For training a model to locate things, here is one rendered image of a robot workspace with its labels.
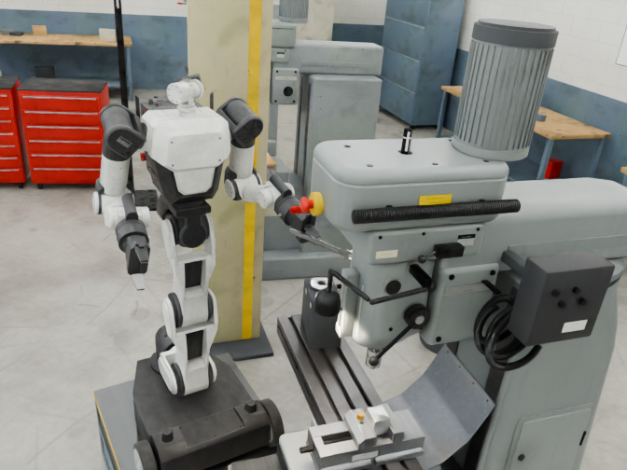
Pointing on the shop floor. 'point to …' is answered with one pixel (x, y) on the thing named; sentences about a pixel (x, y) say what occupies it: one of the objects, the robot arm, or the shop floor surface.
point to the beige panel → (253, 348)
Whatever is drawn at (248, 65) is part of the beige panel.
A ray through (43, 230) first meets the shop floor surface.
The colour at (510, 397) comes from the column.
